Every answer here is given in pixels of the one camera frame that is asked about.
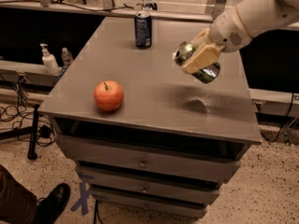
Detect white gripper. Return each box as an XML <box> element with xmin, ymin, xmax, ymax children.
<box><xmin>180</xmin><ymin>7</ymin><xmax>252</xmax><ymax>74</ymax></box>

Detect green soda can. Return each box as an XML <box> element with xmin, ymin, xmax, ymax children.
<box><xmin>173</xmin><ymin>42</ymin><xmax>221</xmax><ymax>84</ymax></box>

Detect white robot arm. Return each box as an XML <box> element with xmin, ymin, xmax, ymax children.
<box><xmin>175</xmin><ymin>0</ymin><xmax>299</xmax><ymax>74</ymax></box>

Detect blue soda can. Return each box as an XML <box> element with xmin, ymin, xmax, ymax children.
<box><xmin>135</xmin><ymin>11</ymin><xmax>152</xmax><ymax>49</ymax></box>

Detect grey drawer cabinet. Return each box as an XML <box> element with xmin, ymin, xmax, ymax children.
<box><xmin>40</xmin><ymin>17</ymin><xmax>261</xmax><ymax>218</ymax></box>

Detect red apple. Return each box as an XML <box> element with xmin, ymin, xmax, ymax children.
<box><xmin>93</xmin><ymin>80</ymin><xmax>124</xmax><ymax>112</ymax></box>

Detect small clear bottle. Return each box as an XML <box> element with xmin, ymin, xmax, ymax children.
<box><xmin>62</xmin><ymin>48</ymin><xmax>74</xmax><ymax>67</ymax></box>

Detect white pump bottle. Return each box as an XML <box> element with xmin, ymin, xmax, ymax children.
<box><xmin>40</xmin><ymin>43</ymin><xmax>59</xmax><ymax>75</ymax></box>

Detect blue tape cross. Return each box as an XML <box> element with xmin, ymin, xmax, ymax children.
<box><xmin>70</xmin><ymin>180</ymin><xmax>92</xmax><ymax>217</ymax></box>

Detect black stand leg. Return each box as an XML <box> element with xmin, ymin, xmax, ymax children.
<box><xmin>27</xmin><ymin>105</ymin><xmax>39</xmax><ymax>160</ymax></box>

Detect black shoe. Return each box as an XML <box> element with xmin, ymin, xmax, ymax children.
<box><xmin>30</xmin><ymin>183</ymin><xmax>70</xmax><ymax>224</ymax></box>

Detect brown trouser leg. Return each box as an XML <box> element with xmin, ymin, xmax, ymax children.
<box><xmin>0</xmin><ymin>165</ymin><xmax>37</xmax><ymax>224</ymax></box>

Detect black floor cables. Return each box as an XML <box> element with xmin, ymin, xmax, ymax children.
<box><xmin>0</xmin><ymin>73</ymin><xmax>57</xmax><ymax>147</ymax></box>

